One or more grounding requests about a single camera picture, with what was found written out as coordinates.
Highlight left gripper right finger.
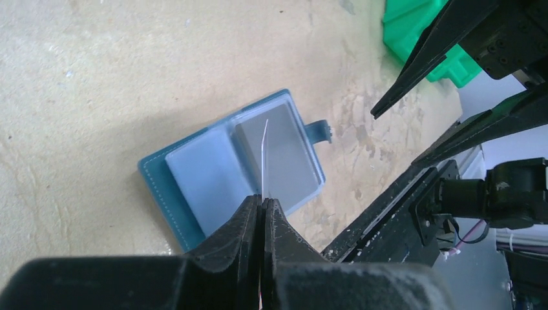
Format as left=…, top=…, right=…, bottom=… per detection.
left=261, top=198, right=456, bottom=309

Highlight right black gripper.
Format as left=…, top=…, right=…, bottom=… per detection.
left=370, top=0, right=547, bottom=168

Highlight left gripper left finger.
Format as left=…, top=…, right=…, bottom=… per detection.
left=1, top=195, right=261, bottom=309

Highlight blue card holder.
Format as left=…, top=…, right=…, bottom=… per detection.
left=138, top=89, right=332, bottom=251

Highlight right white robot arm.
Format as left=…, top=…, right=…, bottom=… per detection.
left=371, top=1, right=547, bottom=229

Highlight green plastic tray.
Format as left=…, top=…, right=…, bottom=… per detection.
left=382, top=0, right=482, bottom=88

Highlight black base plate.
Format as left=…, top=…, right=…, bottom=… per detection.
left=322, top=147, right=485, bottom=267

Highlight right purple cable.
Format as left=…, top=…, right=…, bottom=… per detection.
left=445, top=219, right=489, bottom=258

